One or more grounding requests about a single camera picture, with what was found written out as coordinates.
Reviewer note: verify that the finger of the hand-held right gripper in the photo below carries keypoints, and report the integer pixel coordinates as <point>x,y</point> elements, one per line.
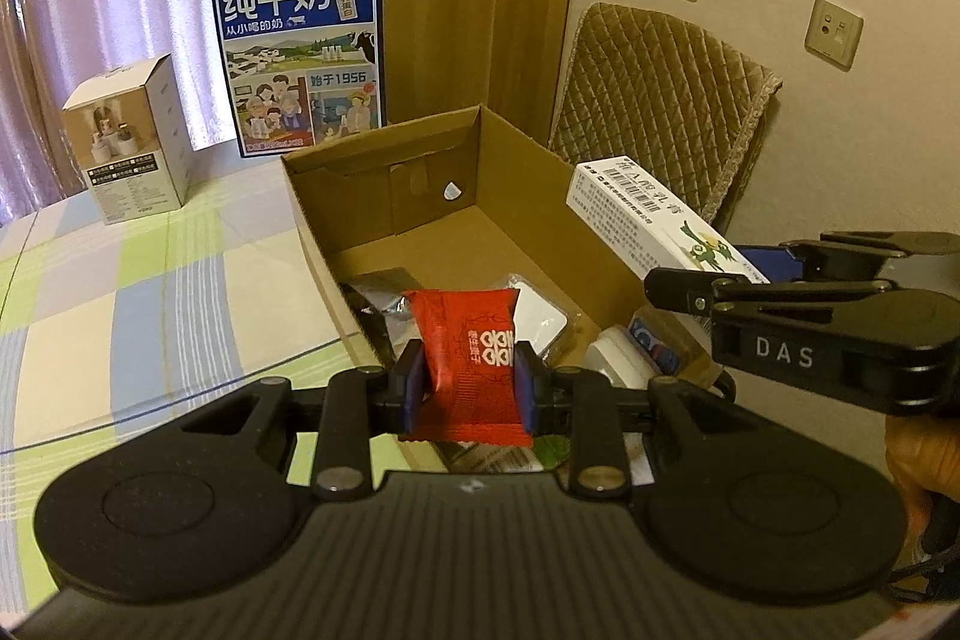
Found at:
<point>679,291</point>
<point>776,263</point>

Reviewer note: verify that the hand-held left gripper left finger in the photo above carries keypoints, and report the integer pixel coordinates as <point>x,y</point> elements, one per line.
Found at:
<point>411,385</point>

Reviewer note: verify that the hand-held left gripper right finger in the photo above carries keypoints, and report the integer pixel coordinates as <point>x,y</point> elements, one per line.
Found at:
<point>525,385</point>

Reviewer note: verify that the red candy packet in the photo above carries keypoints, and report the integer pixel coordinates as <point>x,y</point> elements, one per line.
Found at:
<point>465,362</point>

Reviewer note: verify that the clear plastic box blue label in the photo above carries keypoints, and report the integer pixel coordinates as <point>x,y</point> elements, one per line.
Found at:
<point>660,347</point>

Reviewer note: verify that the white power adapter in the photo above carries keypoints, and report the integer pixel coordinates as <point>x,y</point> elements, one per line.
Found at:
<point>540,314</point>

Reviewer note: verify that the white medicine box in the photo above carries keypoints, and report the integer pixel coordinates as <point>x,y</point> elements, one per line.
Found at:
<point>487,456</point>

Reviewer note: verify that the white box green plant print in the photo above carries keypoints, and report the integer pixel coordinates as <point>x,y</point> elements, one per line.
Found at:
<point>637,212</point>

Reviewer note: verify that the white power strip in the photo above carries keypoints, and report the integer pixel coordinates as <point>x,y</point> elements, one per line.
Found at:
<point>615,359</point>

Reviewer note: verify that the silver foil pouch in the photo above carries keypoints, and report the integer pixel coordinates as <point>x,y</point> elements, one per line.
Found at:
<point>375,299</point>

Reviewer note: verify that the cardboard box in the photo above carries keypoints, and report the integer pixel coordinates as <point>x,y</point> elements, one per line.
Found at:
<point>360,197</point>

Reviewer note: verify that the person's right hand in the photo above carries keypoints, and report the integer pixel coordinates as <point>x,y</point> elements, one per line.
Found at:
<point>922,460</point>

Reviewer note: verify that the quilted tan chair cover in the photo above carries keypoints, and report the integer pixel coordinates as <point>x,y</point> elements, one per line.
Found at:
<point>660,85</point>

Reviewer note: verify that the white product box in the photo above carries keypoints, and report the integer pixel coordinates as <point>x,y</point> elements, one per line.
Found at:
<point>127,175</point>

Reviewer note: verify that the blue milk carton case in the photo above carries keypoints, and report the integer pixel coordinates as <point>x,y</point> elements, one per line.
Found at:
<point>300,48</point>

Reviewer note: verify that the beige wall data socket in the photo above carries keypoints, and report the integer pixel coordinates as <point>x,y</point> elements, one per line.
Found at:
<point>832,33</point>

